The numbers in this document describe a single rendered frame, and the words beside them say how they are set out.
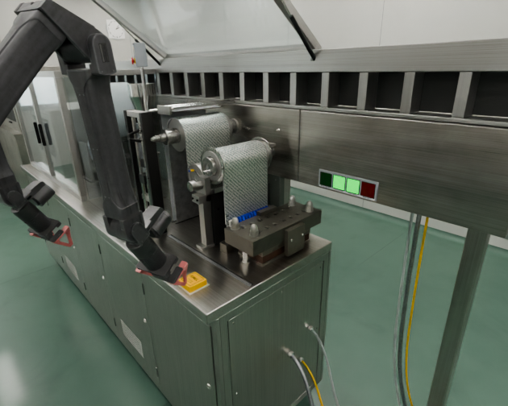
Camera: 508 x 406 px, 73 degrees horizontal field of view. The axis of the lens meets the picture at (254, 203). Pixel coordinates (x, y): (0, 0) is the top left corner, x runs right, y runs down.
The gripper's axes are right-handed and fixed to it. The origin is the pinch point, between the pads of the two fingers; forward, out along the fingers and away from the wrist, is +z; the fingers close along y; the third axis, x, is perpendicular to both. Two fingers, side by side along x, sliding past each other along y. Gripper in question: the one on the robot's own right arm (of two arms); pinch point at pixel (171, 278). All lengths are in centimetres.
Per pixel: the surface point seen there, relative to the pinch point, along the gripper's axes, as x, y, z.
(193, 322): 2.6, 4.9, 30.1
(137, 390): 30, 60, 104
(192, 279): -8.2, 6.5, 18.7
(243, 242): -27.2, -4.5, 19.7
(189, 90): -105, 64, 9
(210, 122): -71, 28, 2
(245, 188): -50, 5, 17
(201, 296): -3.5, 0.0, 18.9
